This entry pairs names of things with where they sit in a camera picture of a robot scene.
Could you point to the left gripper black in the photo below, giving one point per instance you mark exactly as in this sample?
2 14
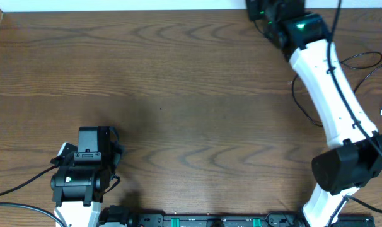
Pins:
116 150

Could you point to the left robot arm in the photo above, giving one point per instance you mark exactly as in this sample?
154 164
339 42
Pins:
84 173

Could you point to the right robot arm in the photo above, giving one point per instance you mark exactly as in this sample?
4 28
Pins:
355 144

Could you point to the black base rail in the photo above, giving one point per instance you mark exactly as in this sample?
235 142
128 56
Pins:
125 217

